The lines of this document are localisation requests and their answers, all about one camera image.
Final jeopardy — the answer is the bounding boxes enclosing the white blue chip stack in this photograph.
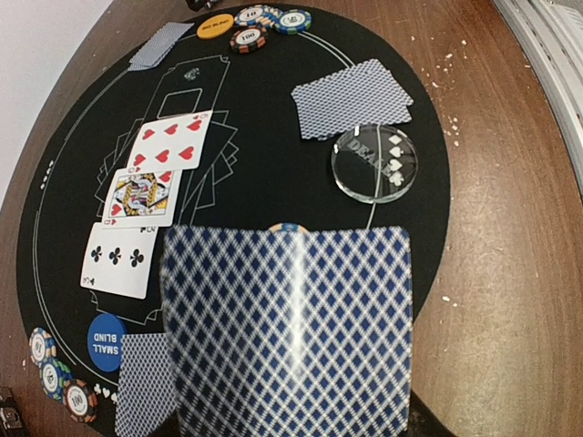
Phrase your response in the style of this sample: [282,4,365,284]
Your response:
[269,222,308,233]

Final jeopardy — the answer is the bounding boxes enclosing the clear dealer button disc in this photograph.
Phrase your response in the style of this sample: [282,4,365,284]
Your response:
[331,124,418,204]

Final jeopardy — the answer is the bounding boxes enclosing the playing card deck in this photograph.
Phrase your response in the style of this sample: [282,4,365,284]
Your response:
[160,225,413,436]

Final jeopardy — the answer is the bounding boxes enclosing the card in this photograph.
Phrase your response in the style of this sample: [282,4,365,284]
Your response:
[291,58,414,140]
[115,333,176,436]
[129,22,193,68]

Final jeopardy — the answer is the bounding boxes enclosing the queen of hearts card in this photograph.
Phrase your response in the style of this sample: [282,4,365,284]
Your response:
[101,169,182,229]

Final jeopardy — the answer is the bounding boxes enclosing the six of clubs card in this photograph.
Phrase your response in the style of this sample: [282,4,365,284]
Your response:
[80,223,159,300]

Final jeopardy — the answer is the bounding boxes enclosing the orange chip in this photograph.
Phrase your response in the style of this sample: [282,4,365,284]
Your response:
[230,26,268,54]

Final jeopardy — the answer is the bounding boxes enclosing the blue green chip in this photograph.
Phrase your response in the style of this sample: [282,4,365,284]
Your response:
[274,9,312,35]

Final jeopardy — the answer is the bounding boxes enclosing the blue ten chips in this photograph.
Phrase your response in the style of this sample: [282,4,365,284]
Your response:
[234,5,275,27]

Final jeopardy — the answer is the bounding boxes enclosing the orange big blind button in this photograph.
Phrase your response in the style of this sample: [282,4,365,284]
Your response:
[196,14,234,40]

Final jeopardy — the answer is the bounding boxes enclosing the blue small blind button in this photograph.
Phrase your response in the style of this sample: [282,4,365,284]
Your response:
[87,313,127,372]

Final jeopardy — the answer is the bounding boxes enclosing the blue ten chip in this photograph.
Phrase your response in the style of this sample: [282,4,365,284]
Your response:
[29,327,56,367]

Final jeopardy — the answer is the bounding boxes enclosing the red black triangle marker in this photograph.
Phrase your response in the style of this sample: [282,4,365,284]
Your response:
[186,0,220,12]

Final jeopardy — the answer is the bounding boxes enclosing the round black poker mat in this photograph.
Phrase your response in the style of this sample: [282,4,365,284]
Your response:
[15,4,453,436]

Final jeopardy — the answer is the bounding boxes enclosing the black poker chip case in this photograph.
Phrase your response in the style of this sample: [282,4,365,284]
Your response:
[0,387,23,436]

